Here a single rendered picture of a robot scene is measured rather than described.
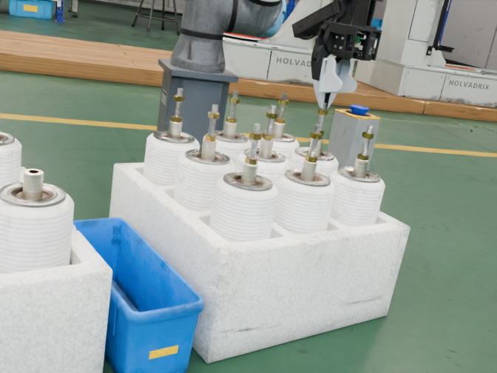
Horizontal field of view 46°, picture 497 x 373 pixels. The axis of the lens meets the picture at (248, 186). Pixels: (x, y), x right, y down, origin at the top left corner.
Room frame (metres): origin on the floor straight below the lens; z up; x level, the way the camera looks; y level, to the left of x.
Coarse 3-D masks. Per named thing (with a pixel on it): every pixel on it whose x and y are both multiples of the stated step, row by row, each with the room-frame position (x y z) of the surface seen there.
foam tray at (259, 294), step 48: (144, 192) 0.93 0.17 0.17; (192, 240) 0.80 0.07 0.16; (288, 240) 0.81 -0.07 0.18; (336, 240) 0.86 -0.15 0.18; (384, 240) 0.93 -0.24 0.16; (240, 288) 0.75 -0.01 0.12; (288, 288) 0.81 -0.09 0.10; (336, 288) 0.87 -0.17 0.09; (384, 288) 0.95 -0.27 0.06; (240, 336) 0.76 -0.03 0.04; (288, 336) 0.82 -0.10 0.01
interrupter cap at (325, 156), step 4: (296, 148) 1.08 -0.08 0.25; (300, 148) 1.10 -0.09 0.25; (304, 148) 1.10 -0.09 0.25; (308, 148) 1.11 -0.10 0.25; (296, 152) 1.06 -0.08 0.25; (300, 152) 1.06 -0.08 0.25; (304, 152) 1.07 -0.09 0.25; (324, 152) 1.09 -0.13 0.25; (328, 152) 1.09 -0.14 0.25; (304, 156) 1.04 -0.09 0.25; (320, 156) 1.07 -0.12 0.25; (324, 156) 1.07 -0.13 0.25; (328, 156) 1.07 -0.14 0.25; (332, 156) 1.07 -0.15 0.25; (320, 160) 1.04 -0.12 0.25; (324, 160) 1.04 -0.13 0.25; (328, 160) 1.05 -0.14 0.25; (332, 160) 1.06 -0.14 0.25
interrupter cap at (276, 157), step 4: (248, 148) 1.02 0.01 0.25; (244, 152) 0.99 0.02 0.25; (248, 152) 1.00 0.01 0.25; (272, 152) 1.02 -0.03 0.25; (276, 152) 1.03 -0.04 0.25; (256, 156) 0.98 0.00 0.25; (272, 156) 1.01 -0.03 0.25; (276, 156) 1.01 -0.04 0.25; (280, 156) 1.01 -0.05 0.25; (284, 156) 1.01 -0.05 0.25; (260, 160) 0.97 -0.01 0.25; (264, 160) 0.96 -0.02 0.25; (268, 160) 0.97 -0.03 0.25; (272, 160) 0.97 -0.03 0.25; (276, 160) 0.98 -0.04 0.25; (280, 160) 0.98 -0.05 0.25; (284, 160) 0.99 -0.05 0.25
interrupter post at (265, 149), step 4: (264, 140) 1.00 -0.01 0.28; (272, 140) 1.01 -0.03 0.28; (260, 144) 1.00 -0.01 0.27; (264, 144) 0.99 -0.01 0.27; (268, 144) 0.99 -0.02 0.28; (272, 144) 1.00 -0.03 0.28; (260, 148) 1.00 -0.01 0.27; (264, 148) 0.99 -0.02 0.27; (268, 148) 0.99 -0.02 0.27; (260, 152) 1.00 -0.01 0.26; (264, 152) 0.99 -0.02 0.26; (268, 152) 0.99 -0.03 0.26; (260, 156) 0.99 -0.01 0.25; (264, 156) 0.99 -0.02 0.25; (268, 156) 0.99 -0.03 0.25
